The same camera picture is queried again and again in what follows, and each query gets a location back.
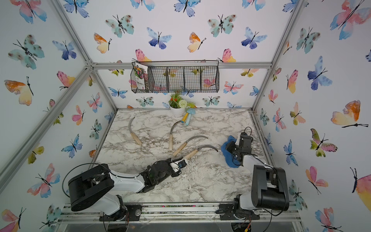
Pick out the sickle wooden handle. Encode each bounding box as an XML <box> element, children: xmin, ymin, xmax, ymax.
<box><xmin>128</xmin><ymin>116</ymin><xmax>143</xmax><ymax>146</ymax></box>
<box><xmin>183</xmin><ymin>144</ymin><xmax>219</xmax><ymax>160</ymax></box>
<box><xmin>173</xmin><ymin>135</ymin><xmax>208</xmax><ymax>157</ymax></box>
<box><xmin>169</xmin><ymin>120</ymin><xmax>182</xmax><ymax>150</ymax></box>

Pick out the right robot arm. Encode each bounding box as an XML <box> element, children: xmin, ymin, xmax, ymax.
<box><xmin>222</xmin><ymin>132</ymin><xmax>290</xmax><ymax>219</ymax></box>

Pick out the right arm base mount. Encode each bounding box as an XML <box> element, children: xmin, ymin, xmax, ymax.
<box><xmin>215</xmin><ymin>195</ymin><xmax>260</xmax><ymax>220</ymax></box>

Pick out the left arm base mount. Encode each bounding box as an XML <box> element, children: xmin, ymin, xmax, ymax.
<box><xmin>99</xmin><ymin>204</ymin><xmax>142</xmax><ymax>222</ymax></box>

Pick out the black wire wall basket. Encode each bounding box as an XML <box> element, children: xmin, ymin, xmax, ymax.
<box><xmin>130</xmin><ymin>60</ymin><xmax>220</xmax><ymax>94</ymax></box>

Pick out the yellow handled garden tool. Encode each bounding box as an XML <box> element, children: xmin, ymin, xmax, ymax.
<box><xmin>181</xmin><ymin>113</ymin><xmax>189</xmax><ymax>123</ymax></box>

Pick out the seed packet in basket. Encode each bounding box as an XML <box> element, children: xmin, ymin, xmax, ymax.
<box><xmin>133</xmin><ymin>62</ymin><xmax>148</xmax><ymax>90</ymax></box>

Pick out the aluminium front rail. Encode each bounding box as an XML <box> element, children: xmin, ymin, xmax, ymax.
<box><xmin>56</xmin><ymin>202</ymin><xmax>302</xmax><ymax>224</ymax></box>

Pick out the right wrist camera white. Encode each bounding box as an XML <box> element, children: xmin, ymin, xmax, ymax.
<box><xmin>242</xmin><ymin>126</ymin><xmax>252</xmax><ymax>137</ymax></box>

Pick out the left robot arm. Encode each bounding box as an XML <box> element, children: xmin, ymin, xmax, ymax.
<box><xmin>67</xmin><ymin>157</ymin><xmax>188</xmax><ymax>221</ymax></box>

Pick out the white pot with plant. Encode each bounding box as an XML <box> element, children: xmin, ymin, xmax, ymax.
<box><xmin>168</xmin><ymin>92</ymin><xmax>196</xmax><ymax>118</ymax></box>

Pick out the teal garden trowel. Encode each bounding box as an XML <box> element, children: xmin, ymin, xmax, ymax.
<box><xmin>185</xmin><ymin>108</ymin><xmax>196</xmax><ymax>126</ymax></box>

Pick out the blue microfiber rag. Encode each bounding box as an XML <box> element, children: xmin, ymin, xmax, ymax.
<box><xmin>221</xmin><ymin>135</ymin><xmax>241</xmax><ymax>168</ymax></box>

